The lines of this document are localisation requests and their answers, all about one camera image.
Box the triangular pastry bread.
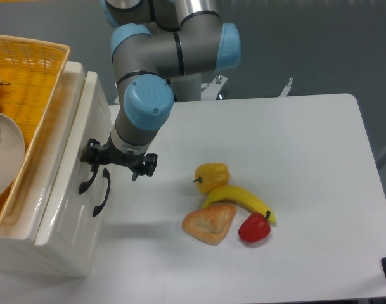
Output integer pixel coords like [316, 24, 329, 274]
[181, 203, 236, 246]

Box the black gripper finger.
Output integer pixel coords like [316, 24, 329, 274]
[80, 138, 106, 174]
[131, 153, 158, 181]

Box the red bell pepper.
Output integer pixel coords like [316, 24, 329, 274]
[238, 210, 271, 243]

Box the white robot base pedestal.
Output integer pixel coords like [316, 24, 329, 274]
[170, 73, 202, 102]

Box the yellow woven basket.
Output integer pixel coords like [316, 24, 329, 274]
[0, 34, 70, 228]

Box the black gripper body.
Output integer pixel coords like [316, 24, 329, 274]
[100, 139, 145, 173]

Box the black lower drawer handle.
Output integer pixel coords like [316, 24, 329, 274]
[93, 167, 112, 218]

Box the yellow bell pepper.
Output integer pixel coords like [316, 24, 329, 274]
[193, 163, 230, 194]

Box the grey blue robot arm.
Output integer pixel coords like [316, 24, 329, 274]
[80, 1, 241, 177]

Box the black drawer handle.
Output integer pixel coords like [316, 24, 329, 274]
[93, 167, 112, 218]
[78, 142, 100, 195]

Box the yellow banana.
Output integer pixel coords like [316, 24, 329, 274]
[202, 185, 276, 224]

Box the black top drawer handle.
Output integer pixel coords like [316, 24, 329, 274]
[78, 142, 100, 195]

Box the grey round plate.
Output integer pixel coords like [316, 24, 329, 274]
[0, 113, 25, 195]

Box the white drawer cabinet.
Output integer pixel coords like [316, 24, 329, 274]
[0, 62, 115, 276]

